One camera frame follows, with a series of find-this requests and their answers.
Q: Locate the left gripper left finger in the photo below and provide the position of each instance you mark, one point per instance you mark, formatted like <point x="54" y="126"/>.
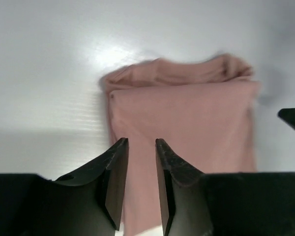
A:
<point x="84" y="202"/>

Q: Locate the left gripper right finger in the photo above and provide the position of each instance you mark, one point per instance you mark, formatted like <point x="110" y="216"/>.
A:
<point x="231" y="204"/>

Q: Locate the pink pixel-print t-shirt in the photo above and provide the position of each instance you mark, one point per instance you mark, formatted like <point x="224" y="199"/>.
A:
<point x="204" y="112"/>

